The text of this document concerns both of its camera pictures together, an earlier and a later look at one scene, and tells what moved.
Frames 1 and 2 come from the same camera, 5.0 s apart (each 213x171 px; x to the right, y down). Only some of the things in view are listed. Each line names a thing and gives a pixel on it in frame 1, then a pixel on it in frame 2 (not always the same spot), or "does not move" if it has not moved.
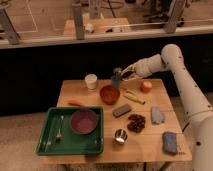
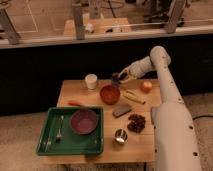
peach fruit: x=146 y=86 does not move
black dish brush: x=117 y=70 to x=115 y=78
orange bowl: x=109 y=94 does not move
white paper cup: x=91 y=81 does not move
